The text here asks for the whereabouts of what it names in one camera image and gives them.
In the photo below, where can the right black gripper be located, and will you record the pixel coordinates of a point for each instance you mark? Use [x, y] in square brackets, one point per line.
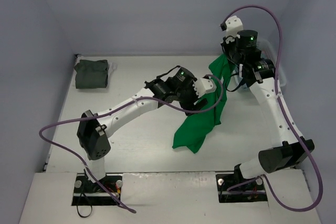
[234, 56]

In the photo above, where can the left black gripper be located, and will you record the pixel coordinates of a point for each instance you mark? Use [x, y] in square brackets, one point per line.
[194, 106]

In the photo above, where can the white t shirt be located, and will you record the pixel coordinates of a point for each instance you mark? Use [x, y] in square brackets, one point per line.
[111, 68]

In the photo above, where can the grey green t shirt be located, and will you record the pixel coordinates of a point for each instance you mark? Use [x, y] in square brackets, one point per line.
[91, 74]

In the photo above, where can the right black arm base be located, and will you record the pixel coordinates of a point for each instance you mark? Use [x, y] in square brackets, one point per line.
[233, 188]

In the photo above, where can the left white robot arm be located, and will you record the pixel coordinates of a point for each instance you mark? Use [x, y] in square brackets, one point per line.
[95, 130]

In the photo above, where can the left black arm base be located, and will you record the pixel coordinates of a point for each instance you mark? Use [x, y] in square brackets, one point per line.
[87, 193]

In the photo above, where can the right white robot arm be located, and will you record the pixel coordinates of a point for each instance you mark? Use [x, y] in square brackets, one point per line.
[288, 146]

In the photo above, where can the white laundry basket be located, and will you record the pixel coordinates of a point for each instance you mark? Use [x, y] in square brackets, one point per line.
[269, 52]

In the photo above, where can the blue t shirt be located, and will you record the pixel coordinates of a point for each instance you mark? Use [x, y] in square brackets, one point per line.
[238, 80]

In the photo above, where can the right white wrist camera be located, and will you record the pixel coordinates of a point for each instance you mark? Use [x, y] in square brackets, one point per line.
[231, 27]

